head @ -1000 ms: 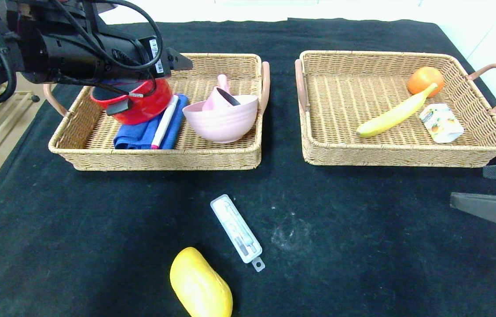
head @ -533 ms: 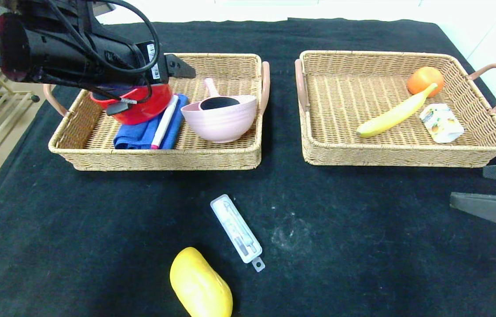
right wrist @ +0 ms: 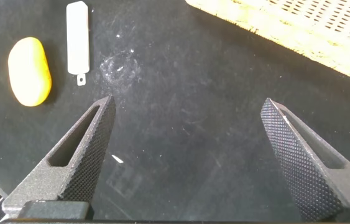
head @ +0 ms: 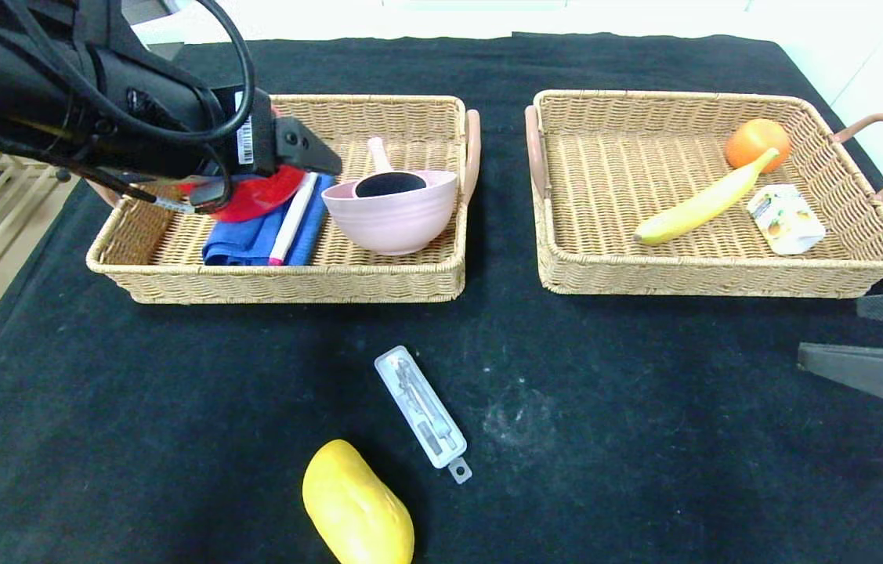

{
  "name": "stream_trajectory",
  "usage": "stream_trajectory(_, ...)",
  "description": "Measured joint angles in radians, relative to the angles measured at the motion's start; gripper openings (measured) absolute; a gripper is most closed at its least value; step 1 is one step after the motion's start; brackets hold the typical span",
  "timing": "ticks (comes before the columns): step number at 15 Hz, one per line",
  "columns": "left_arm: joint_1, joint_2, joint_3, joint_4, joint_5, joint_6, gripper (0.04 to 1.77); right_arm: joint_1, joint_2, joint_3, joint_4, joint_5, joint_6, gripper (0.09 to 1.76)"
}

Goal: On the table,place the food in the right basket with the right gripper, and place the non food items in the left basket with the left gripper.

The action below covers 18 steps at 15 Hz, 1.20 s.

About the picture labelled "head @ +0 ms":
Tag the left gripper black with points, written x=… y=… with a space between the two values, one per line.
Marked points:
x=255 y=135

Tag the pink saucepan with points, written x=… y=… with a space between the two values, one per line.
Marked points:
x=390 y=184

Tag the pink bowl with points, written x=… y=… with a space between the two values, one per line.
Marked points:
x=398 y=223

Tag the small juice carton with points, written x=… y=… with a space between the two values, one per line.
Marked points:
x=790 y=227

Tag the clear plastic thermometer case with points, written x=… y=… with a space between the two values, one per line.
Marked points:
x=417 y=407

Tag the yellow mango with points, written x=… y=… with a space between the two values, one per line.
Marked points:
x=355 y=509

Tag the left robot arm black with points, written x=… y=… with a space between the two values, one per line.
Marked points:
x=18 y=78

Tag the white marker pen pink cap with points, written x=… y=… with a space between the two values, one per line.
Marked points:
x=292 y=223

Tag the blue folded towel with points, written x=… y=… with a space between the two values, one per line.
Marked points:
x=245 y=243

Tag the black tablecloth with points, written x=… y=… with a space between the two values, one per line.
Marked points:
x=488 y=63

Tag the orange fruit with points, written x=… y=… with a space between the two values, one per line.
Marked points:
x=754 y=139

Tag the yellow banana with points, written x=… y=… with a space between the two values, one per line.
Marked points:
x=692 y=211

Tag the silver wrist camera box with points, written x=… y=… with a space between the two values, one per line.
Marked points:
x=147 y=9

